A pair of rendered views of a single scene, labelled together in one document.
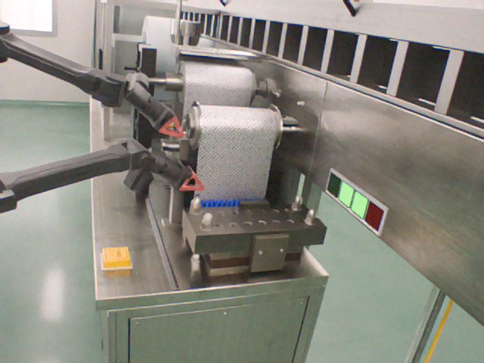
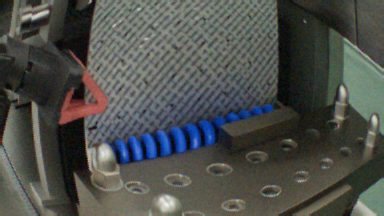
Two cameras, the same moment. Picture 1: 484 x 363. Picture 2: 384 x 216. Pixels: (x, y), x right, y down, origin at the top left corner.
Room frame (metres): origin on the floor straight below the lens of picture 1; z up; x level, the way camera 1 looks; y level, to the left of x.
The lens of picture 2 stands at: (0.46, 0.16, 1.42)
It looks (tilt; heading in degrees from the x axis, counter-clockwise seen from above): 27 degrees down; 349
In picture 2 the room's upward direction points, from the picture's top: 4 degrees clockwise
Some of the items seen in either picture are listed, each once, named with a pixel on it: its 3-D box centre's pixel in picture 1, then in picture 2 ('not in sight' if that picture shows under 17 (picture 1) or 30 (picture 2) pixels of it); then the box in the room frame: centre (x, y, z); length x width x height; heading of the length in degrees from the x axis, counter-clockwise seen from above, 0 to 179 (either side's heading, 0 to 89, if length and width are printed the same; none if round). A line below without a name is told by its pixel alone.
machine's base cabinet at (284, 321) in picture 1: (153, 218); not in sight; (2.07, 0.47, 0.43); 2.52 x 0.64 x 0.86; 22
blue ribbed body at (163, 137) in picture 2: (232, 204); (195, 141); (1.15, 0.02, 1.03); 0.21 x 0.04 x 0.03; 112
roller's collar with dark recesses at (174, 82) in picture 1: (173, 82); not in sight; (1.40, 0.28, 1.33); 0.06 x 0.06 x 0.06; 22
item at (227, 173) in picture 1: (233, 176); (187, 49); (1.17, 0.03, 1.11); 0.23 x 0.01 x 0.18; 112
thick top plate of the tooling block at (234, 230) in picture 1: (254, 226); (274, 189); (1.07, -0.06, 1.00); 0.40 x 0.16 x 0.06; 112
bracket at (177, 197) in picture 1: (174, 182); (36, 100); (1.20, 0.21, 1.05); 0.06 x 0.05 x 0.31; 112
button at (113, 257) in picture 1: (116, 257); not in sight; (0.94, 0.32, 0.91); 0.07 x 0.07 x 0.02; 22
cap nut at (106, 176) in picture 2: (196, 205); (104, 164); (1.06, 0.12, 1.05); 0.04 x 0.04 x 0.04
